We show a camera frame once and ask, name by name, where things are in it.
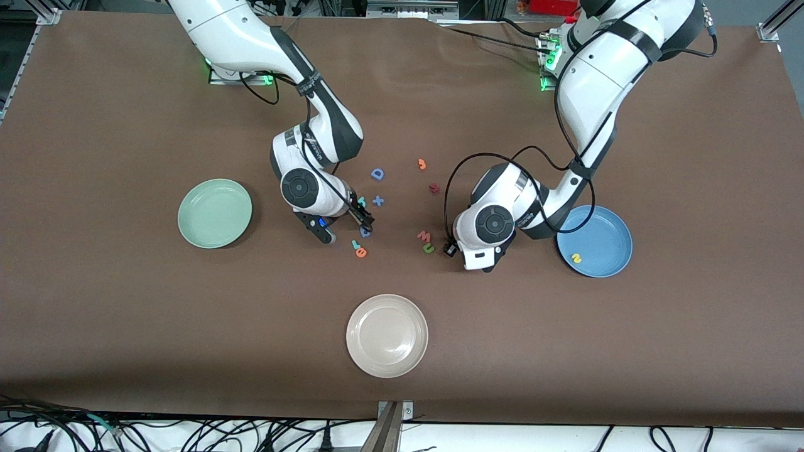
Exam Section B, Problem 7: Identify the beige plate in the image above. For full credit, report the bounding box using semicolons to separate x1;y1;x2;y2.
345;294;430;379

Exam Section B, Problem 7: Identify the mint green plate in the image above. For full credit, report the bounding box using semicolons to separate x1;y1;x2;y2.
177;178;253;250

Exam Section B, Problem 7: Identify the blue plate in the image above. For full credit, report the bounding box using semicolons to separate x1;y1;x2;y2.
556;205;634;279

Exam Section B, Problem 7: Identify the red box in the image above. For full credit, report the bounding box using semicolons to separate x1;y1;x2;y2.
528;0;582;16

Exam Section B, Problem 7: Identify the aluminium corner profile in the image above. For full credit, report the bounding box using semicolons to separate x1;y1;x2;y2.
757;0;804;43
0;6;63;123

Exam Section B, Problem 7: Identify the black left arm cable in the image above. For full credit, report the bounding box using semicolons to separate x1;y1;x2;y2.
443;0;717;245

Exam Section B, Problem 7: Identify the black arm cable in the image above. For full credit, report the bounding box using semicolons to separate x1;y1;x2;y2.
239;69;365;220
443;0;717;245

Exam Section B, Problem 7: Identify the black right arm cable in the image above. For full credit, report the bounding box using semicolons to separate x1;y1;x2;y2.
239;69;365;220

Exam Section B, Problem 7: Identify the small metal bracket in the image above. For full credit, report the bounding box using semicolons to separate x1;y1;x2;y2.
377;401;414;421

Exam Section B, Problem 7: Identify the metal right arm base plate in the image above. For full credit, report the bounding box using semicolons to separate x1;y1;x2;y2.
209;60;277;86

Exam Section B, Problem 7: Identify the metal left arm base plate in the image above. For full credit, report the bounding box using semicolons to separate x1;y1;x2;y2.
536;31;563;92

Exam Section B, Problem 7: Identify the aluminium post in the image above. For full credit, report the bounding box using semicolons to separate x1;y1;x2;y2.
361;401;404;452

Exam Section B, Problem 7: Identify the aluminium frame profile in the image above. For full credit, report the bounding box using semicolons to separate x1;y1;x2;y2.
366;0;460;19

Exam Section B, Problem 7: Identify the black table cable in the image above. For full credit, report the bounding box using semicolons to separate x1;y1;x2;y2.
433;21;547;52
496;17;553;41

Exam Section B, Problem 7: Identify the teal floor cable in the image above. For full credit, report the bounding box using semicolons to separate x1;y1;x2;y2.
87;413;121;438

